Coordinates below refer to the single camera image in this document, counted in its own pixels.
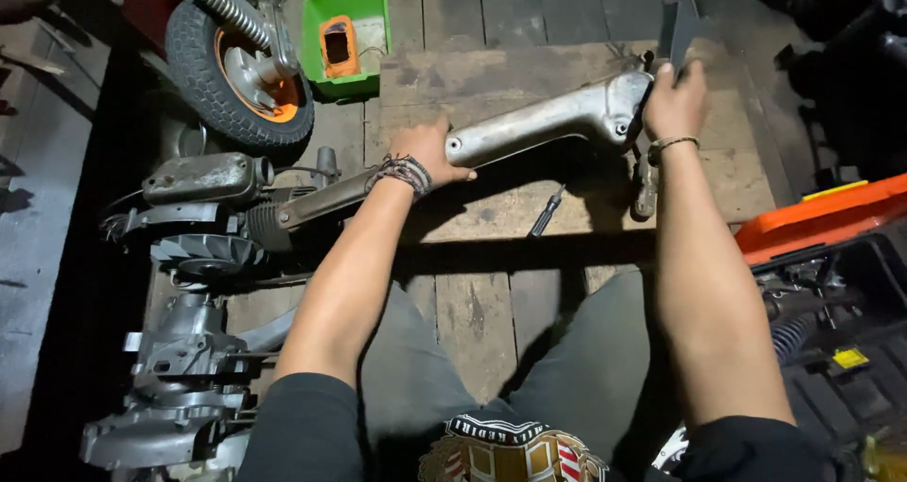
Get person's left hand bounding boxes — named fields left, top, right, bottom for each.
left=387, top=115, right=478, bottom=191

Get person's right hand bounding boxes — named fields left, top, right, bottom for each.
left=642, top=60, right=710, bottom=143

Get dark metal piece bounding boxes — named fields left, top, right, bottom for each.
left=659, top=0, right=718, bottom=80

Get silver scooter fork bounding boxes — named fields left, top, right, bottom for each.
left=276, top=69, right=656, bottom=231

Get worn wooden board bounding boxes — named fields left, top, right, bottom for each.
left=379, top=38, right=778, bottom=245

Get black motorcycle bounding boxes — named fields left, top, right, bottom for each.
left=740, top=0, right=907, bottom=185

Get orange toolbox lid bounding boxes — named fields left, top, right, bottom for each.
left=733, top=173, right=907, bottom=267

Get blue coil spring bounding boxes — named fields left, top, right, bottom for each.
left=768, top=312, right=820, bottom=367

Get grey trousers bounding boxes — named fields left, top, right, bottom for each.
left=360, top=268, right=683, bottom=469

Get green plastic tray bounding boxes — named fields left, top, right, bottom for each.
left=300, top=0, right=393, bottom=102

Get black toolbox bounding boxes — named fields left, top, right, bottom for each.
left=750, top=234, right=907, bottom=472

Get orange plastic part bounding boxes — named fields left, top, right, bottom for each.
left=318, top=15, right=363, bottom=80

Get chrome shock absorber spring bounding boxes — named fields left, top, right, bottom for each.
left=186, top=0, right=276, bottom=52

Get scooter wheel with orange rim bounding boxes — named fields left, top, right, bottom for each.
left=165, top=0, right=317, bottom=151

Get rusty grey metal muffler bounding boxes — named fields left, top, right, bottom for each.
left=141, top=152, right=276, bottom=207

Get engine cylinder with fan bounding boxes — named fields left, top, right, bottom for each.
left=99, top=184, right=316, bottom=293

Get black printed shirt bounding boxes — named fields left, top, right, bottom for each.
left=236, top=372, right=855, bottom=482

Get red scooter body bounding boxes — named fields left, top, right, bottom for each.
left=106, top=0, right=188, bottom=47

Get silver engine casing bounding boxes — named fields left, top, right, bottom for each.
left=79, top=292, right=300, bottom=477

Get thin cord wrist bracelet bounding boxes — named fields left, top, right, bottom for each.
left=647, top=135, right=702, bottom=168

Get small grey metal bracket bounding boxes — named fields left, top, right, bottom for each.
left=630, top=145, right=660, bottom=222

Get black-handled screwdriver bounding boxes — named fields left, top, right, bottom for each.
left=527, top=183, right=568, bottom=240

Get braided wrist bracelets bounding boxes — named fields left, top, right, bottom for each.
left=365, top=154, right=434, bottom=201

